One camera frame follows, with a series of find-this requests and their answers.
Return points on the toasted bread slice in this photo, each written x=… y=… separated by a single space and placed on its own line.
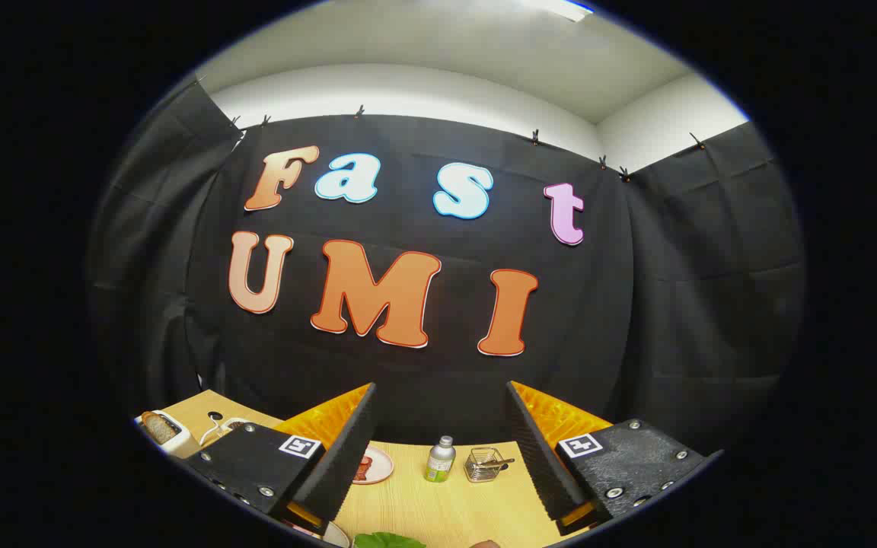
x=158 y=428

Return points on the large white oval plate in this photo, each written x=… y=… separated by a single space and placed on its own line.
x=332 y=536

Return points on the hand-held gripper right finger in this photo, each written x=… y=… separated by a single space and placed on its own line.
x=537 y=457

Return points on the white toaster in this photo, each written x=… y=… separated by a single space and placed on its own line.
x=180 y=443

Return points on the brown meat slice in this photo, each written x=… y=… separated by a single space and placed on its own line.
x=362 y=468

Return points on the ceiling light panel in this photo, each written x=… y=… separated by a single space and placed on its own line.
x=560 y=7

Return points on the silver bottle with green label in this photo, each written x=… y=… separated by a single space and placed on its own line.
x=440 y=463

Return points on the green lettuce leaf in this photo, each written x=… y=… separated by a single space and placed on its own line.
x=389 y=541

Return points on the pink plate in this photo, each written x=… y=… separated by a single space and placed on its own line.
x=381 y=466

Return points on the white sectioned dish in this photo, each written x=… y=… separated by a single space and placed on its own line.
x=239 y=423

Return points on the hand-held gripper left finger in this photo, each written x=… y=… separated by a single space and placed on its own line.
x=347 y=457

